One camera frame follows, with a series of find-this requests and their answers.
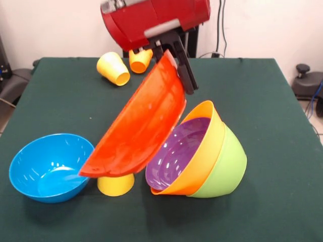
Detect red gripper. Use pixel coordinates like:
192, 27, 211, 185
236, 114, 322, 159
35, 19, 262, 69
100, 0, 211, 95

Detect red bowl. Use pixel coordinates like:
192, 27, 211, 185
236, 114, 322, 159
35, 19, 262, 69
78, 49, 188, 179

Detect purple bowl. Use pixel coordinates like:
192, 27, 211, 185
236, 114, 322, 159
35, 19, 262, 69
145, 117, 211, 192

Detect large orange bowl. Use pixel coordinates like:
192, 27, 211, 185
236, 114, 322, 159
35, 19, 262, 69
150, 100, 226, 196

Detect yellow cup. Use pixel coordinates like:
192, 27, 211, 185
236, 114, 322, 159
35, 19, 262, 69
96, 51, 126, 76
97, 173, 135, 197

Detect blue bowl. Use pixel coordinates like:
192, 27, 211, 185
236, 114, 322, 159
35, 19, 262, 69
9, 133, 95, 204

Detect orange cup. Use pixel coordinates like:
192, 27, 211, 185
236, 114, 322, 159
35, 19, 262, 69
128, 49, 154, 75

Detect yellow-orange cup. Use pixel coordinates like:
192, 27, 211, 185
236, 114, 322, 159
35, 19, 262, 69
108, 66, 131, 87

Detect dark green tablecloth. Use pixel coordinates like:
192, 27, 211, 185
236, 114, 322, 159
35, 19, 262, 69
0, 57, 323, 242

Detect green bowl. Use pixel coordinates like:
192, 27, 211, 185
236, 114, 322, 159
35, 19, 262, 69
186, 123, 248, 199

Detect black equipment box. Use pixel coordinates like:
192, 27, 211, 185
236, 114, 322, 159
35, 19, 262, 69
0, 35, 12, 85

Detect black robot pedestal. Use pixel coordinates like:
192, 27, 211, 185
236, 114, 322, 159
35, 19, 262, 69
122, 24, 200, 58

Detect black hanging cables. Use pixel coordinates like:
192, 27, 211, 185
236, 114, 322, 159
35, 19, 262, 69
216, 0, 228, 57

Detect blue cable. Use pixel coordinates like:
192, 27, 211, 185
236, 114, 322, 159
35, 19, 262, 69
306, 78, 323, 119

